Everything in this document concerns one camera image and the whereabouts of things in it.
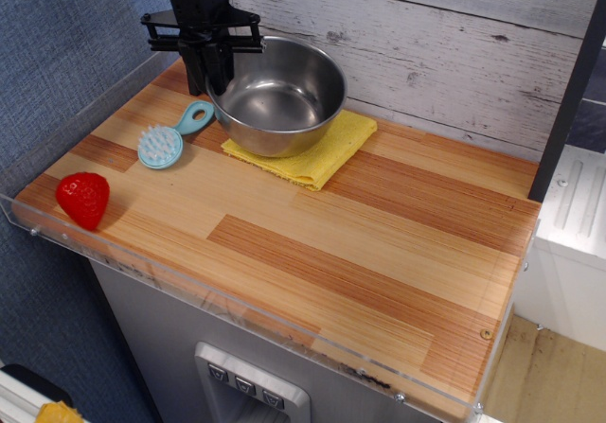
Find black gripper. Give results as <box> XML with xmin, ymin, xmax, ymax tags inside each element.
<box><xmin>141</xmin><ymin>0</ymin><xmax>264</xmax><ymax>96</ymax></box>

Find metal pot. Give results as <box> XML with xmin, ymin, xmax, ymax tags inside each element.
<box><xmin>206</xmin><ymin>36</ymin><xmax>348</xmax><ymax>157</ymax></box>

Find yellow folded towel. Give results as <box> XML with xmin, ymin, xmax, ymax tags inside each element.
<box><xmin>222</xmin><ymin>111</ymin><xmax>378</xmax><ymax>191</ymax></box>

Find light blue toy brush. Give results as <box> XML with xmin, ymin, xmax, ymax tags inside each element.
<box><xmin>137</xmin><ymin>101</ymin><xmax>214</xmax><ymax>170</ymax></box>

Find red toy strawberry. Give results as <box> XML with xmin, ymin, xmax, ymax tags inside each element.
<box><xmin>55</xmin><ymin>172</ymin><xmax>110</xmax><ymax>231</ymax></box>

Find grey toy fridge cabinet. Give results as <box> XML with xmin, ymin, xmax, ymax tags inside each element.
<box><xmin>93</xmin><ymin>263</ymin><xmax>433</xmax><ymax>422</ymax></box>

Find silver dispenser panel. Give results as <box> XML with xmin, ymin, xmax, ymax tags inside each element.
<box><xmin>194</xmin><ymin>342</ymin><xmax>312</xmax><ymax>422</ymax></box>

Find yellow object at corner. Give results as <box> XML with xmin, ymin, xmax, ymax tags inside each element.
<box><xmin>35</xmin><ymin>401</ymin><xmax>84</xmax><ymax>423</ymax></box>

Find white toy sink unit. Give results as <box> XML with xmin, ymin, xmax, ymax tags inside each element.
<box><xmin>513</xmin><ymin>146</ymin><xmax>605</xmax><ymax>350</ymax></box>

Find clear acrylic guard rail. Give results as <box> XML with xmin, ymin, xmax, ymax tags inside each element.
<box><xmin>8</xmin><ymin>55</ymin><xmax>546</xmax><ymax>422</ymax></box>

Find dark right shelf post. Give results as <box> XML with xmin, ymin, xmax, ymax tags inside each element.
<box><xmin>528</xmin><ymin>0</ymin><xmax>605</xmax><ymax>203</ymax></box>

